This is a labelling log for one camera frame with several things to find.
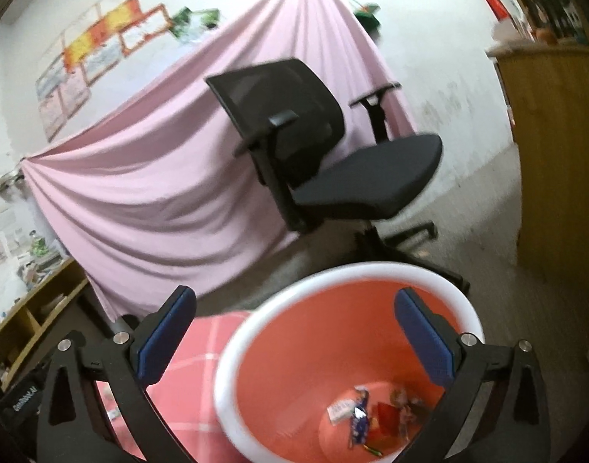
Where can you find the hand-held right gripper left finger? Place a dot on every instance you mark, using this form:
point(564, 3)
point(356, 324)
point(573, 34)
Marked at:
point(164, 342)

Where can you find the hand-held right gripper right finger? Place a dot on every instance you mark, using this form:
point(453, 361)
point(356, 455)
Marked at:
point(424, 342)

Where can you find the orange bin with white rim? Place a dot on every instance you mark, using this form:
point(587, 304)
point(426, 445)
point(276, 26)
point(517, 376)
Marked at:
point(333, 328)

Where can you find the small green scrap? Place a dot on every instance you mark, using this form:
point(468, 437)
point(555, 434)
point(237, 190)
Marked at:
point(374, 449)

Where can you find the low wooden shelf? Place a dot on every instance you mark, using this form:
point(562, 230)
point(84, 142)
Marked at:
point(75, 275)

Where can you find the green plant ornament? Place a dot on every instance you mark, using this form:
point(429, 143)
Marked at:
point(38, 246)

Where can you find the pink hanging cloth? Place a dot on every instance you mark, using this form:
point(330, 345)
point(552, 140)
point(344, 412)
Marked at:
point(154, 178)

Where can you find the black office chair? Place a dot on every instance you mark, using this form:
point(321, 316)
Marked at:
point(371, 178)

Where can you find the tall wooden cabinet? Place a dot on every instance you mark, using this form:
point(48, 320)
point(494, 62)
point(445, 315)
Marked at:
point(554, 154)

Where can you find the red hanging ornament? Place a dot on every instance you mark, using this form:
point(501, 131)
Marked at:
point(492, 0)

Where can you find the printed wall paper sheets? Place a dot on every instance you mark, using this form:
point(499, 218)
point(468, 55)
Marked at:
point(5, 231)

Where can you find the row of wall pictures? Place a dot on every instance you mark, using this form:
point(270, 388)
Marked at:
point(101, 29)

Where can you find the green wall picture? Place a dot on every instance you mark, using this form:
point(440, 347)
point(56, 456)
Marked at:
point(193, 21)

